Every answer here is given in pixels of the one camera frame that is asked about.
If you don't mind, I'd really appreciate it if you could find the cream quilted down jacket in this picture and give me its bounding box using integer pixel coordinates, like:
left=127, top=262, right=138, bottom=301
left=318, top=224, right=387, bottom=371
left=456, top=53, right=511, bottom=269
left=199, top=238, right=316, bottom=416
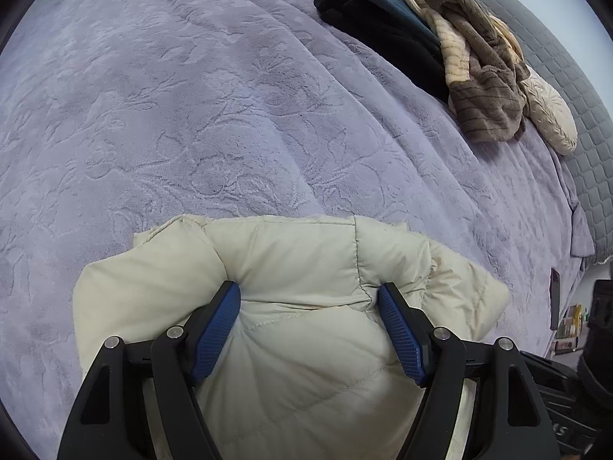
left=73, top=215, right=509, bottom=459

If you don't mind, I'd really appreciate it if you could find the lavender embossed bed blanket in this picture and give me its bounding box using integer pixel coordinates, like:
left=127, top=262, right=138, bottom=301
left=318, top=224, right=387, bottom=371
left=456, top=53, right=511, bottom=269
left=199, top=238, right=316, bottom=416
left=1, top=0, right=589, bottom=459

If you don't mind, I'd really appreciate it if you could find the grey quilted headboard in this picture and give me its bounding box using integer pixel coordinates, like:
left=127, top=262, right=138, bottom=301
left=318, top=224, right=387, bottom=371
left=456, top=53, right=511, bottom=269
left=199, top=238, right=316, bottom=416
left=478, top=0, right=612, bottom=264

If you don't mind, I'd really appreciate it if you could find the cream quilted pillow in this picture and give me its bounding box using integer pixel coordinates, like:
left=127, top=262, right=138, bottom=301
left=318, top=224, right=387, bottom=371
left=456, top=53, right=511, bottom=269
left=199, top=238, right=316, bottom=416
left=521, top=67, right=579, bottom=156

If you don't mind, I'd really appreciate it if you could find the brown striped fleece garment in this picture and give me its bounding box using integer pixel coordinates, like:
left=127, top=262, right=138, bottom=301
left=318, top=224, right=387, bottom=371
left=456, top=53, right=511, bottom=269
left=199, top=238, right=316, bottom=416
left=404, top=0, right=529, bottom=142

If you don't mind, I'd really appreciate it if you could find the black folded garment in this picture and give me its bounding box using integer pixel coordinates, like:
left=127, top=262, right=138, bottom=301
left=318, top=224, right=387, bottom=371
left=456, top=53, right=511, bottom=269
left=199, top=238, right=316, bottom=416
left=315, top=0, right=449, bottom=103

